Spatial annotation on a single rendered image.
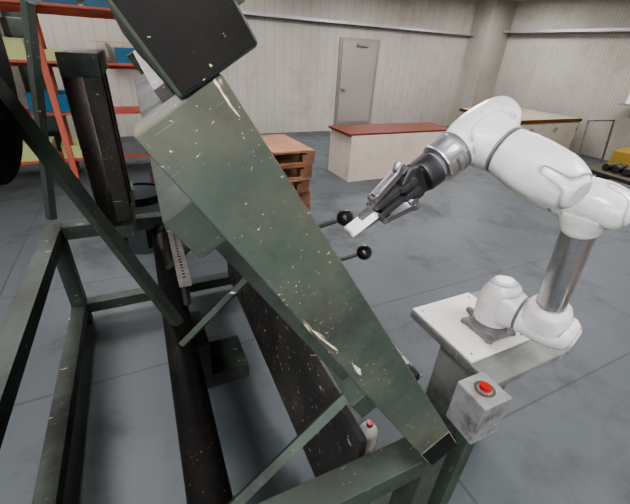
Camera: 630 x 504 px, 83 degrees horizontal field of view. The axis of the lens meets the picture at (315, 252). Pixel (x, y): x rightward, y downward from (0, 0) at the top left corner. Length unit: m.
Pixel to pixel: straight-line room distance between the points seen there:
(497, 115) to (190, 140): 0.63
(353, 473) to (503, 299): 0.95
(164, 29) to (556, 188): 0.66
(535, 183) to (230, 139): 0.56
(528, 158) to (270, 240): 0.51
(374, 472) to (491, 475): 1.19
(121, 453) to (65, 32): 7.64
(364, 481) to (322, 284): 0.78
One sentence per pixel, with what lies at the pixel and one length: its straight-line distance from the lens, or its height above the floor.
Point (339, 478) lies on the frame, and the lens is 1.22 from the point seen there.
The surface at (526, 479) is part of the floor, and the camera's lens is 2.42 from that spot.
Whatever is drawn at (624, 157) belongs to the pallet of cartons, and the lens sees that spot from 9.32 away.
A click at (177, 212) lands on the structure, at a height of 1.66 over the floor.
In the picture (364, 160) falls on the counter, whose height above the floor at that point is 0.34.
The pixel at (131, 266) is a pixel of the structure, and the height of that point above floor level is 1.08.
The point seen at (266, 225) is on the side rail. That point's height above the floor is 1.66.
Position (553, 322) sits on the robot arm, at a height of 1.00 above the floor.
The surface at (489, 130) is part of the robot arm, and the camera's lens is 0.83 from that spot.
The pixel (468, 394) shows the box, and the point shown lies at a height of 0.92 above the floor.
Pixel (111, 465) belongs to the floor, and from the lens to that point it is 2.31.
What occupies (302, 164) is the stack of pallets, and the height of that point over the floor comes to 0.77.
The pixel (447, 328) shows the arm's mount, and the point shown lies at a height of 0.76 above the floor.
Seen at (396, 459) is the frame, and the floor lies 0.79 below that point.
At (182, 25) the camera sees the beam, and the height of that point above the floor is 1.87.
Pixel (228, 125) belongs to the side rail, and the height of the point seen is 1.78.
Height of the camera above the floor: 1.86
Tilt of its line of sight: 30 degrees down
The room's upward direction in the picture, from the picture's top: 3 degrees clockwise
